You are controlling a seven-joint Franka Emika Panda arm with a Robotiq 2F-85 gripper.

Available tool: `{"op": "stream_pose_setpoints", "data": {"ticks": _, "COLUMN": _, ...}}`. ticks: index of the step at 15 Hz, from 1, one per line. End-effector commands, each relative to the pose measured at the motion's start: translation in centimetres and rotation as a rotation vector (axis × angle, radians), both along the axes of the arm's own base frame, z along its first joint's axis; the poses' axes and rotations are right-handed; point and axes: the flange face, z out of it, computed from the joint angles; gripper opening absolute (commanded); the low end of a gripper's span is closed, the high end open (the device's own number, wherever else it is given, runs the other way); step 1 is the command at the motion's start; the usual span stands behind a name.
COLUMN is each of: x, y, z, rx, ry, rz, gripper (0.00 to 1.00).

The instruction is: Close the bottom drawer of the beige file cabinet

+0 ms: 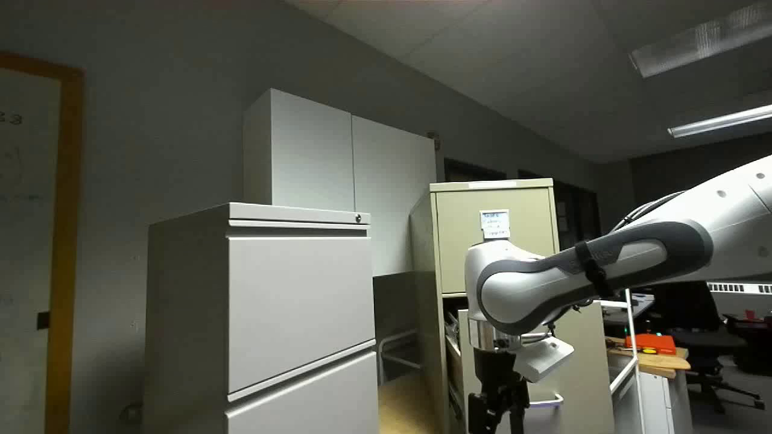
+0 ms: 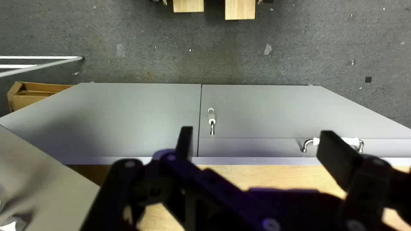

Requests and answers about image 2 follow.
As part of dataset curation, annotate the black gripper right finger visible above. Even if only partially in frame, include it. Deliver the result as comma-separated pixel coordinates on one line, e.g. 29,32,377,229
314,129,366,192

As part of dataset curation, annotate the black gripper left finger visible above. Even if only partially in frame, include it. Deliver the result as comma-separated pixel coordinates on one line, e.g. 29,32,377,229
173,124,195,163

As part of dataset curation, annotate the beige file cabinet drawer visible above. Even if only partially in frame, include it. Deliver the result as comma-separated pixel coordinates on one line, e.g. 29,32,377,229
196,136,411,166

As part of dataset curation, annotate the silver cabinet lock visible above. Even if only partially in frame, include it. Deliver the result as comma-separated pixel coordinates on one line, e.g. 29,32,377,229
206,106,217,136

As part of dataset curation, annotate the beige file cabinet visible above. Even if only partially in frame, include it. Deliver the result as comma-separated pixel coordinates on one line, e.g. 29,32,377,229
0,82,411,166

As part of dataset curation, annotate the light wooden leg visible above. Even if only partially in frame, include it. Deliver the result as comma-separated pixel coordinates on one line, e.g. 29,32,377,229
223,0,257,21
172,0,205,14

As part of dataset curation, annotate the grey cloth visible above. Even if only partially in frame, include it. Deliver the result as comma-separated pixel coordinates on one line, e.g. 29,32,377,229
0,124,101,231

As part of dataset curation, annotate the brown cardboard box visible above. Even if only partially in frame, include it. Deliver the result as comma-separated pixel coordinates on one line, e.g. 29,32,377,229
6,80,74,113

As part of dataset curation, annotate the chrome drawer handle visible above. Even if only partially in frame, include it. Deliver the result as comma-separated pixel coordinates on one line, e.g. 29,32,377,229
299,134,366,154

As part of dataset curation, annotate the white metal tube frame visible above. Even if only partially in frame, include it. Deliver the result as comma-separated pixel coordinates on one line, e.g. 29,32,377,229
0,54,84,79

